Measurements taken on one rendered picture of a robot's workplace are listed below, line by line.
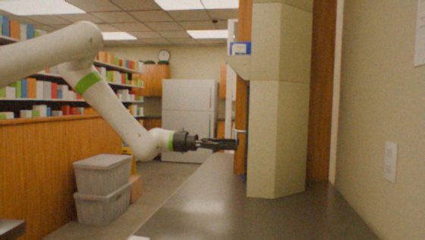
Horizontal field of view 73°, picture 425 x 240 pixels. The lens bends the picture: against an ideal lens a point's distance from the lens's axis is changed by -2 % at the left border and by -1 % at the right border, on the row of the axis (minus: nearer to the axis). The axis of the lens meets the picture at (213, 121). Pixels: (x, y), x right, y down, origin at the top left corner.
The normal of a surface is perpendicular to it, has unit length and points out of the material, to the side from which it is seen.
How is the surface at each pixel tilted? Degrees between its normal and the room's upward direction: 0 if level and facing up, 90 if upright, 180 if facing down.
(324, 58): 90
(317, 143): 90
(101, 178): 95
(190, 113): 90
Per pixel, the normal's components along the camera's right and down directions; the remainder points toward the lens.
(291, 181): 0.58, 0.07
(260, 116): -0.17, 0.06
